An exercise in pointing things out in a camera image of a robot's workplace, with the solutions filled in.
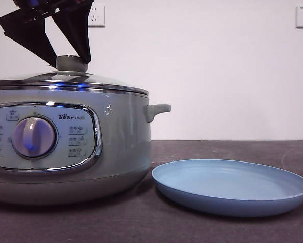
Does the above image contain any glass lid with green knob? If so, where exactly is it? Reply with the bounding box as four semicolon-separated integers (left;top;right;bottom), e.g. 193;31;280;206
0;55;150;96

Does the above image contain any pale green electric steamer pot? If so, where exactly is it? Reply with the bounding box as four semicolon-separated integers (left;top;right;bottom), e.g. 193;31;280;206
0;86;172;203

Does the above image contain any blue round plate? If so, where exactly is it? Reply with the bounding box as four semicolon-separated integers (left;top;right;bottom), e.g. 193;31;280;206
151;158;303;218

